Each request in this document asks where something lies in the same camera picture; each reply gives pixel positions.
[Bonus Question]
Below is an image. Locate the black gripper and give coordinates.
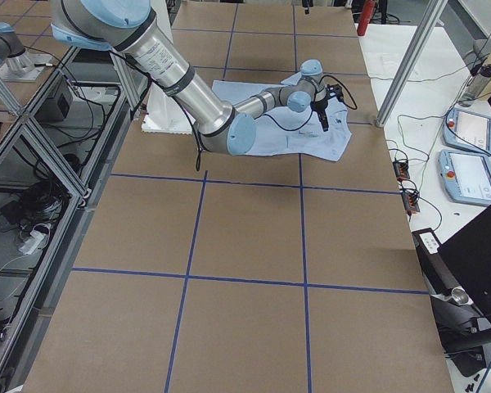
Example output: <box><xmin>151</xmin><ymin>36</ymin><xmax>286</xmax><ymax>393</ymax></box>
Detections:
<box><xmin>310</xmin><ymin>84</ymin><xmax>344</xmax><ymax>132</ymax></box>

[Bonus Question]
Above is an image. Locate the light blue t-shirt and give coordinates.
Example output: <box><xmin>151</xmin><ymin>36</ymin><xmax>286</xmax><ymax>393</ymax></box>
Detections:
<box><xmin>210</xmin><ymin>73</ymin><xmax>353</xmax><ymax>164</ymax></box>

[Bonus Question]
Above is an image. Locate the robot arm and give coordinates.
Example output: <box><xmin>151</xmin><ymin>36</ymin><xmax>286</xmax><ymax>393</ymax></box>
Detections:
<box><xmin>51</xmin><ymin>1</ymin><xmax>351</xmax><ymax>161</ymax></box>

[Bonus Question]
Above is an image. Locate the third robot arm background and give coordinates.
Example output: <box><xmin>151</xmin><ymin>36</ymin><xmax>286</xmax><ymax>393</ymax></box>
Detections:
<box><xmin>0</xmin><ymin>22</ymin><xmax>25</xmax><ymax>65</ymax></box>

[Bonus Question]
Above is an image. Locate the orange black connector box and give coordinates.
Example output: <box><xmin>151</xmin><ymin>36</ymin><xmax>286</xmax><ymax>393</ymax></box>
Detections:
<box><xmin>393</xmin><ymin>160</ymin><xmax>410</xmax><ymax>181</ymax></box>

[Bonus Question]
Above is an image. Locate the red fire extinguisher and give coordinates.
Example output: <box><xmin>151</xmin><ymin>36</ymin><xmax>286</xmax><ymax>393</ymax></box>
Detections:
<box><xmin>357</xmin><ymin>0</ymin><xmax>376</xmax><ymax>37</ymax></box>

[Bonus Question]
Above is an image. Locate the far teach pendant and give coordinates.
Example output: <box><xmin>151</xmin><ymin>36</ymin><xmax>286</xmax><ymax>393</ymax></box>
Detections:
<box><xmin>444</xmin><ymin>108</ymin><xmax>491</xmax><ymax>156</ymax></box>

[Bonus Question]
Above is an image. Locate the teach pendant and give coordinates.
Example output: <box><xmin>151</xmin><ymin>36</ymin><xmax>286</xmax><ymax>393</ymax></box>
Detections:
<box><xmin>444</xmin><ymin>108</ymin><xmax>491</xmax><ymax>156</ymax></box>
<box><xmin>438</xmin><ymin>149</ymin><xmax>491</xmax><ymax>206</ymax></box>

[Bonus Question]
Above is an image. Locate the water bottle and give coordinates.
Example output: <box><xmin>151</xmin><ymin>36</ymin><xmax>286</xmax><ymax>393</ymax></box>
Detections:
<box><xmin>459</xmin><ymin>64</ymin><xmax>491</xmax><ymax>107</ymax></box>

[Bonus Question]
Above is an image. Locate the near teach pendant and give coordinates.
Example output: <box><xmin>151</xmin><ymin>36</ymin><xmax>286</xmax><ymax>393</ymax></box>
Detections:
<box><xmin>438</xmin><ymin>149</ymin><xmax>491</xmax><ymax>206</ymax></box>

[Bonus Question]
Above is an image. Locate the black laptop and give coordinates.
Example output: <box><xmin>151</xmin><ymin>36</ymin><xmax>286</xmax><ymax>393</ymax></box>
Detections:
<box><xmin>439</xmin><ymin>205</ymin><xmax>491</xmax><ymax>322</ymax></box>

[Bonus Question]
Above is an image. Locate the aluminium frame post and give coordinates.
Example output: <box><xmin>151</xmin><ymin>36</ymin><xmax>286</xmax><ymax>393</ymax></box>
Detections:
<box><xmin>376</xmin><ymin>0</ymin><xmax>448</xmax><ymax>128</ymax></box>

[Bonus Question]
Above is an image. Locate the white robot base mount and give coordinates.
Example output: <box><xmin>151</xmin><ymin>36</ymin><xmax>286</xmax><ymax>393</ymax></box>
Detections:
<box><xmin>141</xmin><ymin>0</ymin><xmax>194</xmax><ymax>135</ymax></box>

